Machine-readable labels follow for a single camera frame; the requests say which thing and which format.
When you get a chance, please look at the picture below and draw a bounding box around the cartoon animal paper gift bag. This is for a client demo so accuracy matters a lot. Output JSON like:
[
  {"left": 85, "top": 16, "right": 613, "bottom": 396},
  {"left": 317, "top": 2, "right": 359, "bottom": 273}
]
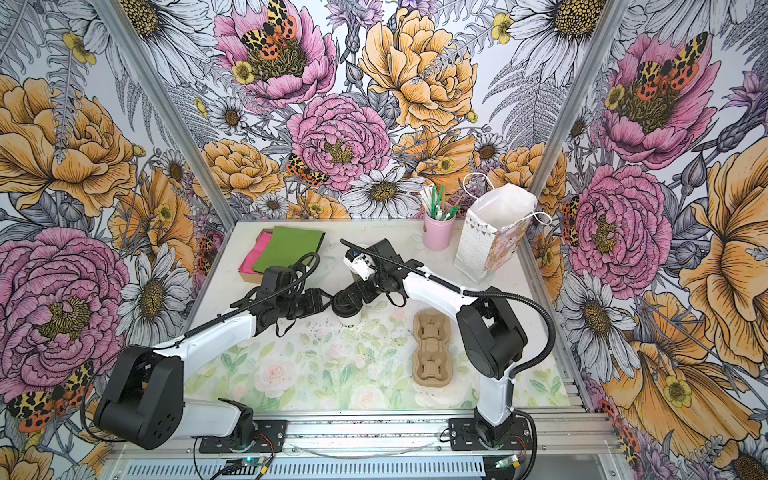
[{"left": 454, "top": 175, "right": 552, "bottom": 283}]

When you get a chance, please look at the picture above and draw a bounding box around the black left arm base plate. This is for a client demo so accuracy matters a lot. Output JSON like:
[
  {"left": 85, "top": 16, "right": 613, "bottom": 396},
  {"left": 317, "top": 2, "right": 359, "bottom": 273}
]
[{"left": 197, "top": 419, "right": 288, "bottom": 454}]

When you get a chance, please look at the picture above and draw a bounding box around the pink paper napkin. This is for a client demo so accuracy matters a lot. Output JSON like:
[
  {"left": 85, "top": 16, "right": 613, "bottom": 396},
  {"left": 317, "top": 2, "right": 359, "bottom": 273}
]
[{"left": 238, "top": 229, "right": 273, "bottom": 278}]

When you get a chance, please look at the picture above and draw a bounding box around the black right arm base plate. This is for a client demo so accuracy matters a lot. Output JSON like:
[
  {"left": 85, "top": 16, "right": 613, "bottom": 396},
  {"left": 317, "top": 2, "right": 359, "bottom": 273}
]
[{"left": 448, "top": 415, "right": 533, "bottom": 451}]

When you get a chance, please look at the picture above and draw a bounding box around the white ventilated cable duct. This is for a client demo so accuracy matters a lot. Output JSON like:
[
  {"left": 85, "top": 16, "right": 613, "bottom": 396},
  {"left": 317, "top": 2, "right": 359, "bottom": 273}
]
[{"left": 113, "top": 456, "right": 486, "bottom": 479}]

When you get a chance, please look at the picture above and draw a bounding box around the pink plastic straw cup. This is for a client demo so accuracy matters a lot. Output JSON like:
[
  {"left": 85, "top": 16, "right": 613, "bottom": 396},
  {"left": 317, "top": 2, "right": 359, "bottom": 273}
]
[{"left": 422, "top": 216, "right": 455, "bottom": 251}]

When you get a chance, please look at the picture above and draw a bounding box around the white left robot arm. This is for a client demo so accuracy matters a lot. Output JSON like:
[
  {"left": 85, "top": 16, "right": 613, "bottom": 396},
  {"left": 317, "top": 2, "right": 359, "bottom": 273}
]
[{"left": 93, "top": 267, "right": 332, "bottom": 450}]

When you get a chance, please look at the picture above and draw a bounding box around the aluminium left corner post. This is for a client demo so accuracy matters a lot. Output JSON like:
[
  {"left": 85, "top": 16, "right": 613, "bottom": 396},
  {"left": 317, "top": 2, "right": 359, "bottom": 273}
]
[{"left": 94, "top": 1, "right": 237, "bottom": 231}]

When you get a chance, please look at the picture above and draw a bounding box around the aluminium corner post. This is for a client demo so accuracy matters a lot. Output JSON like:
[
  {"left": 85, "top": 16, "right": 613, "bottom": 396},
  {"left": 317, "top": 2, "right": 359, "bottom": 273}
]
[
  {"left": 94, "top": 1, "right": 237, "bottom": 231},
  {"left": 528, "top": 0, "right": 630, "bottom": 197}
]

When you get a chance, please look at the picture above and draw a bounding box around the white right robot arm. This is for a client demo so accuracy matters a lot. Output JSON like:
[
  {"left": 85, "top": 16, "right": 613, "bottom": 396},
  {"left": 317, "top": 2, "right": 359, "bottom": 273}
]
[{"left": 333, "top": 239, "right": 540, "bottom": 449}]

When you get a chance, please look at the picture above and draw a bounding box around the black plastic cup lid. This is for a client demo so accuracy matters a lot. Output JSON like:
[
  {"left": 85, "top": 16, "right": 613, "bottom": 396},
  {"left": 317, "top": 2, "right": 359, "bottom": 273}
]
[{"left": 331, "top": 286, "right": 364, "bottom": 319}]

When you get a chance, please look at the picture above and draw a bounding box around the brown pulp cup carrier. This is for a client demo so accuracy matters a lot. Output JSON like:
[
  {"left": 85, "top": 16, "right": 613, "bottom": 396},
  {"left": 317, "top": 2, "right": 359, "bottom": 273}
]
[{"left": 412, "top": 309, "right": 453, "bottom": 388}]

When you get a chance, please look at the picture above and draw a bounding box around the aluminium right corner post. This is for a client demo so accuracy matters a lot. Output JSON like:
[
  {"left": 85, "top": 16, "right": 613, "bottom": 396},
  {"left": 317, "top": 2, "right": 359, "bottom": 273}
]
[{"left": 528, "top": 0, "right": 630, "bottom": 197}]

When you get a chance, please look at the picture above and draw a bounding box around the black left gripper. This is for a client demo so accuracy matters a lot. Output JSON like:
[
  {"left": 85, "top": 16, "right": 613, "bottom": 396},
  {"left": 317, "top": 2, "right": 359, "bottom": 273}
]
[{"left": 278, "top": 289, "right": 335, "bottom": 320}]

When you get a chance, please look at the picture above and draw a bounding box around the aluminium front frame rail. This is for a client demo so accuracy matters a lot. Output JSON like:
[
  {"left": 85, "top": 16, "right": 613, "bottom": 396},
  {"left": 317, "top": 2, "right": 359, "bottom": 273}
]
[{"left": 161, "top": 410, "right": 619, "bottom": 457}]

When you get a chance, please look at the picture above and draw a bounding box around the white paper coffee cup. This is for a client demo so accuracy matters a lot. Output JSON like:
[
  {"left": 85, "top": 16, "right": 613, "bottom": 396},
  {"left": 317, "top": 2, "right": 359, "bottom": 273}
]
[{"left": 339, "top": 314, "right": 362, "bottom": 328}]

